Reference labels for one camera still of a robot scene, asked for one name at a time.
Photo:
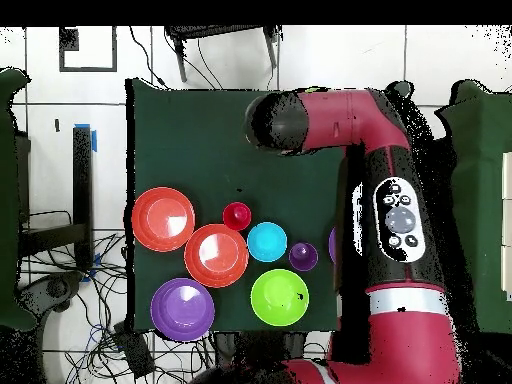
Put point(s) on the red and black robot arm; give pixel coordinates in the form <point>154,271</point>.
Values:
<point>340,120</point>

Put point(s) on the white box stack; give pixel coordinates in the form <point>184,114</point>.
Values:
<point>508,180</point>

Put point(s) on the red plastic cup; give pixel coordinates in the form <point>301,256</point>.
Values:
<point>237,216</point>

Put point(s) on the small blue plastic bowl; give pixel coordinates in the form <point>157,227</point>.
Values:
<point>267,242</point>

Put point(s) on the large orange plastic bowl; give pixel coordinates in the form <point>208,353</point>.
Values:
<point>216,256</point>
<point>163,219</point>

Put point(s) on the purple plastic cup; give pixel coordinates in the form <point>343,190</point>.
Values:
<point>304,258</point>

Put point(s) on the large purple plastic bowl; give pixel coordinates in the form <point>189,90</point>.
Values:
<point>332,244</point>
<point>180,310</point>

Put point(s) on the large green plastic bowl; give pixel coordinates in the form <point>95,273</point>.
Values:
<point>276,298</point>

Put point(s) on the black metal beam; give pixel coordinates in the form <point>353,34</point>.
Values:
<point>82,180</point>
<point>52,238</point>

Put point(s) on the black power strip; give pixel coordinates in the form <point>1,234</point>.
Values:
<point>134,352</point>

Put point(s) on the dark grey machine base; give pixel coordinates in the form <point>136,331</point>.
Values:
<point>56,288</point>

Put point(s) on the dark green side table cloth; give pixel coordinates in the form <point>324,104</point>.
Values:
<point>480,200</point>
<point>8,200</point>

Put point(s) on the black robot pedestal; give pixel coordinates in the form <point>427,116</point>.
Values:
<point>256,346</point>

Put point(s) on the black metal frame stand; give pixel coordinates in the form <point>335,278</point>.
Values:
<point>216,31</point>

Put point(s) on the black square floor frame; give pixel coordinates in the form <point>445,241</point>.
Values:
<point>68,40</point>

